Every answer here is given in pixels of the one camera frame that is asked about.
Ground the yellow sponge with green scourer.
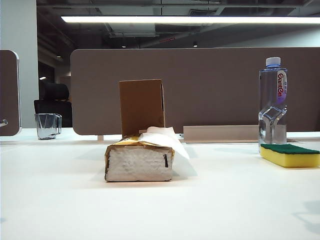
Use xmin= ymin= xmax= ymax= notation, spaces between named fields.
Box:
xmin=259 ymin=143 xmax=320 ymax=168

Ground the clear plastic water bottle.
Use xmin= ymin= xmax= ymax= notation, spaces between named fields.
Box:
xmin=258 ymin=56 xmax=288 ymax=146

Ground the brown cardboard box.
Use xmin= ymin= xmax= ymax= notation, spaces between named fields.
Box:
xmin=118 ymin=78 xmax=166 ymax=137

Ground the gold tissue pack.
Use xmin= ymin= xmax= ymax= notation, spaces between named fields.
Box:
xmin=104 ymin=134 xmax=175 ymax=183

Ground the wide brown desk partition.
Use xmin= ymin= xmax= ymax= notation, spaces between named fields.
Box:
xmin=70 ymin=47 xmax=320 ymax=137

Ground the long ceiling light strip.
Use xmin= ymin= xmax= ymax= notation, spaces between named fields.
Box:
xmin=60 ymin=15 xmax=320 ymax=25

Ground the black office chair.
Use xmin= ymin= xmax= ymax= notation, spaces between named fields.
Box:
xmin=33 ymin=81 xmax=73 ymax=128

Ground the clear plastic measuring cup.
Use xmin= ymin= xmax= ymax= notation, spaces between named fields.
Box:
xmin=34 ymin=112 xmax=63 ymax=140

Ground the ceiling air vent grille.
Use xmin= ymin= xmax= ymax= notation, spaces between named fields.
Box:
xmin=189 ymin=8 xmax=218 ymax=16

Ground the narrow brown desk partition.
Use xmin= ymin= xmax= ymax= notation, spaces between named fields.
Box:
xmin=0 ymin=49 xmax=23 ymax=137

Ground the beige desk cable tray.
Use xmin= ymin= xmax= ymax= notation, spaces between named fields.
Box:
xmin=183 ymin=124 xmax=288 ymax=144

